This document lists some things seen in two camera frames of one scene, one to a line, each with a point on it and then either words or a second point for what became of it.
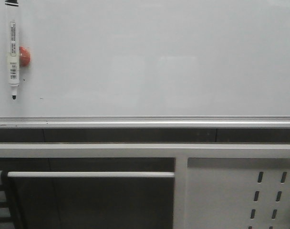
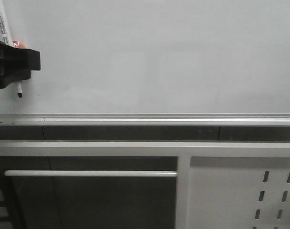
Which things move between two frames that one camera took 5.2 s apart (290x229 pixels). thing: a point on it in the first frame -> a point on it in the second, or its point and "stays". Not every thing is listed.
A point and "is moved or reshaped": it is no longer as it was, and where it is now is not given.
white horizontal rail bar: (91, 174) stays
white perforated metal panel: (242, 193) stays
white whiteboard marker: (12, 7) -> (3, 29)
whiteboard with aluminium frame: (149, 64) stays
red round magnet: (24, 56) is moved or reshaped
